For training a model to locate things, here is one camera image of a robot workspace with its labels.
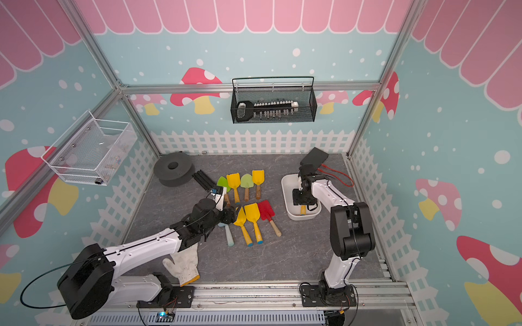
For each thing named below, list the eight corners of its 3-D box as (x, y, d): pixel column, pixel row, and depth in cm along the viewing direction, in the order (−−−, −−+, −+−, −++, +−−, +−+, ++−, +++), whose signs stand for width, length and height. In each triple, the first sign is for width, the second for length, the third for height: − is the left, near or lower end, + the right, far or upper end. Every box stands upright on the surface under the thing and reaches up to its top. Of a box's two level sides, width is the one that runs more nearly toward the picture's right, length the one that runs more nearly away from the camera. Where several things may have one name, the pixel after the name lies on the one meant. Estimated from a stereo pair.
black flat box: (299, 163, 119) (300, 160, 117) (313, 149, 127) (314, 146, 125) (315, 172, 115) (315, 169, 113) (328, 157, 123) (329, 154, 121)
